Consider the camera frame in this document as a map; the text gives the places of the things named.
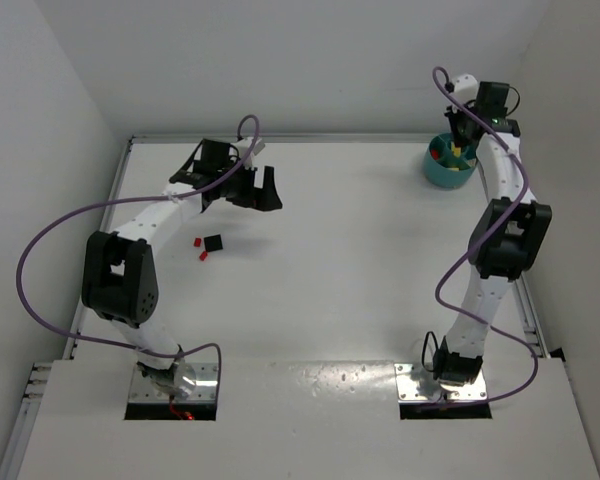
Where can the metal base plate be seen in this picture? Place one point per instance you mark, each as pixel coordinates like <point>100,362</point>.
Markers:
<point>184,383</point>
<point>416,386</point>

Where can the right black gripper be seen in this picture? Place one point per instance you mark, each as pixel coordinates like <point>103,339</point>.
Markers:
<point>461,132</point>

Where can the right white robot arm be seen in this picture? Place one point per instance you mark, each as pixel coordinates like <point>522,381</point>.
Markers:
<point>508,236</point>

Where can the yellow lego assembly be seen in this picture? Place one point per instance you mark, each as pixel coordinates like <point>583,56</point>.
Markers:
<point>454,159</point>

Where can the black square lego plate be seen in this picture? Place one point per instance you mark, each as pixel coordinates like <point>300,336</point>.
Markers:
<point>213,243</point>

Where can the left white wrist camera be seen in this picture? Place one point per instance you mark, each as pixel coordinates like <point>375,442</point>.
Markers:
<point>249,145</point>

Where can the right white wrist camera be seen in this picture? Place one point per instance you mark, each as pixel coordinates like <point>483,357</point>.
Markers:
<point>465,88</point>

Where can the teal divided round container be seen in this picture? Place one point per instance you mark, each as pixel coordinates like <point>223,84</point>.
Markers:
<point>443,167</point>

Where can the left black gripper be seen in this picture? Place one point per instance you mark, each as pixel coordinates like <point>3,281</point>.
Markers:
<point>253,188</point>

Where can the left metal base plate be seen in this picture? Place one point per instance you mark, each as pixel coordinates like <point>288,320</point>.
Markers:
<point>184,383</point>

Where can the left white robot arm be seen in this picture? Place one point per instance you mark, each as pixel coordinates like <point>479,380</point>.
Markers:
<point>120,281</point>

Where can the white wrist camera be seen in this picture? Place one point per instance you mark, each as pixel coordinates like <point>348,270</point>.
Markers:
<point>249,145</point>
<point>465,88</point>

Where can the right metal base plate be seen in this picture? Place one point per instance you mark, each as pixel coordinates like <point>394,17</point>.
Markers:
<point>416,386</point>

